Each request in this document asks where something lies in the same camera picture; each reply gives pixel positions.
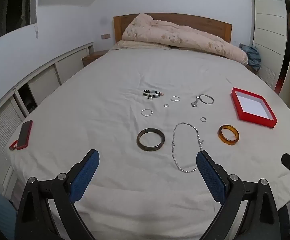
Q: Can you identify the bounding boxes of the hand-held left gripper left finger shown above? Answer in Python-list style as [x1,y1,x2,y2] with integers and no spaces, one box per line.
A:
[14,149,100,240]

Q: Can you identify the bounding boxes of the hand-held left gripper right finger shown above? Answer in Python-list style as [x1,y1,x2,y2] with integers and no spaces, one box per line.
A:
[196,151,283,240]

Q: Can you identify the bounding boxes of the amber bangle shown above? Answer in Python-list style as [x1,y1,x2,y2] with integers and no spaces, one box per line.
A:
[218,124,240,146]

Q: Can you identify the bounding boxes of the silver chain necklace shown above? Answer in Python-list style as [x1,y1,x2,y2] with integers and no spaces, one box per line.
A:
[170,122,205,173]

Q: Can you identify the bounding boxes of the red shallow box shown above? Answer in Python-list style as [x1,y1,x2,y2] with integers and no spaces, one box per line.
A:
[231,87,278,129]

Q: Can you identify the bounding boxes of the dark brown bangle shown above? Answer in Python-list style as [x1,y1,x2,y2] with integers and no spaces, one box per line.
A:
[137,128,165,151]

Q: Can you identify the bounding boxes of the thin silver bangle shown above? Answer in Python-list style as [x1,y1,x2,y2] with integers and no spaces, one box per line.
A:
[199,94,215,105]

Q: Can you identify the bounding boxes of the dark beaded bracelet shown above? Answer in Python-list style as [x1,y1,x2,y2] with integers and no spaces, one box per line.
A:
[143,89,163,100]

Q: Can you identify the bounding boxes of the phone in red case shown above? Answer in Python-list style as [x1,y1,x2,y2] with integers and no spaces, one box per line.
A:
[17,120,33,150]

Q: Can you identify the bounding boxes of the blue cloth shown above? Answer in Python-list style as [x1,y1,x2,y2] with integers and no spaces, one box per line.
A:
[242,45,262,71]

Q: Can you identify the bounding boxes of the wooden nightstand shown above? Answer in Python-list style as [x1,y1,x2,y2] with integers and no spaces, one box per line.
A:
[82,50,109,67]

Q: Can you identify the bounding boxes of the white wardrobe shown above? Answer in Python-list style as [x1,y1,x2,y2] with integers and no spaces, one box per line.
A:
[251,0,290,90]

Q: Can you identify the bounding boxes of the beige pillow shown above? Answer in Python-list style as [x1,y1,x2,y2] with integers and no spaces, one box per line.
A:
[111,39,172,51]

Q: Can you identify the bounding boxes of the beige floral duvet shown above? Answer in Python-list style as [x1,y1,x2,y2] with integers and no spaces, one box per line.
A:
[122,13,248,65]

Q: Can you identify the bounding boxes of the wooden headboard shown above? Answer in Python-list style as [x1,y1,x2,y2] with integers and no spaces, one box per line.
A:
[113,13,232,44]

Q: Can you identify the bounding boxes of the dark window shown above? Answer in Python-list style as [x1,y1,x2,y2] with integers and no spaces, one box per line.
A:
[0,0,38,47]

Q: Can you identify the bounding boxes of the white low wall cabinet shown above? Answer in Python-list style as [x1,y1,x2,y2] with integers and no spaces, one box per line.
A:
[0,42,94,200]

